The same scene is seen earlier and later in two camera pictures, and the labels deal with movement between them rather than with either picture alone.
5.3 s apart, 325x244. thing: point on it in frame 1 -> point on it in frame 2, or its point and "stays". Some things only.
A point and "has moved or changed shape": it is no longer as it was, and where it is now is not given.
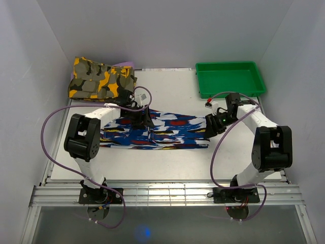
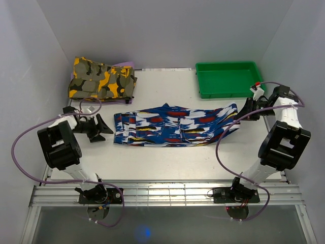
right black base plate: [222, 195] stays
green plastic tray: [229, 77] stays
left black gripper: [140, 122] -> [101, 127]
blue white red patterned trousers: [171, 130] has moved or changed shape
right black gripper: [212, 127] -> [249, 104]
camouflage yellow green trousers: [92, 81] stays
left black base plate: [100, 195] stays
